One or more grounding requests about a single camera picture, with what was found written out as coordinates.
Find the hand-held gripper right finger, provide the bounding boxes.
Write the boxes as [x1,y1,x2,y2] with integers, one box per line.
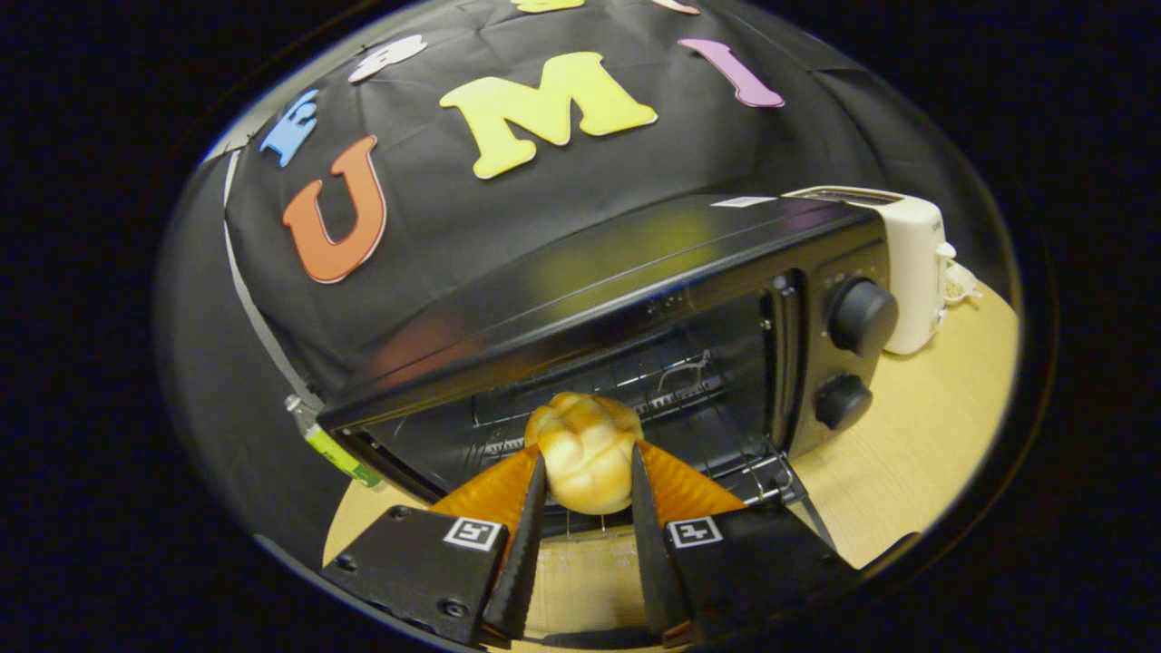
[629,442,863,647]

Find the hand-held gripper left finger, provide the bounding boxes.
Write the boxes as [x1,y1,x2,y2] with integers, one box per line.
[319,449,550,647]

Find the golden bread roll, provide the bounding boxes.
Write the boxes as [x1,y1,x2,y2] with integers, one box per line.
[524,392,645,516]

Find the black toaster oven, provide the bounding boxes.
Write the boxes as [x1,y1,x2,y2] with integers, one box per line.
[316,193,901,545]

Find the white pop-up toaster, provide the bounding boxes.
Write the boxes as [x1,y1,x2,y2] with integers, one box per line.
[785,186,958,356]

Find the green label plastic bottle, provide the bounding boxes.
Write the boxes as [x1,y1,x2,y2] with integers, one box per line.
[286,395,384,489]

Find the small white divided dish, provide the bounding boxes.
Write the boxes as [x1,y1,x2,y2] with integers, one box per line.
[943,263,982,305]

